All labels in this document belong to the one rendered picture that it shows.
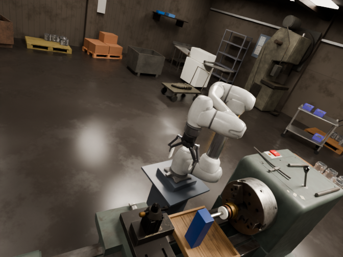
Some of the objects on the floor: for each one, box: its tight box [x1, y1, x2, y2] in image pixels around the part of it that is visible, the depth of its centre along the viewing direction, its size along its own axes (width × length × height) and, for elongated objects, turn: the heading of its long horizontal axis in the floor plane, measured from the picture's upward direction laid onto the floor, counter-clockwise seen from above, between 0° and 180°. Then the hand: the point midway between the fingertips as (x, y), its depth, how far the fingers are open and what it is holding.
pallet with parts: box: [25, 33, 72, 54], centre depth 621 cm, size 113×77×31 cm
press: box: [243, 15, 322, 115], centre depth 669 cm, size 143×123×273 cm
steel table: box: [168, 41, 201, 66], centre depth 938 cm, size 62×163×84 cm, turn 100°
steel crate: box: [125, 45, 165, 78], centre depth 667 cm, size 80×95×65 cm
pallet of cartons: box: [82, 31, 123, 59], centre depth 709 cm, size 117×90×66 cm
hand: (179, 161), depth 126 cm, fingers open, 13 cm apart
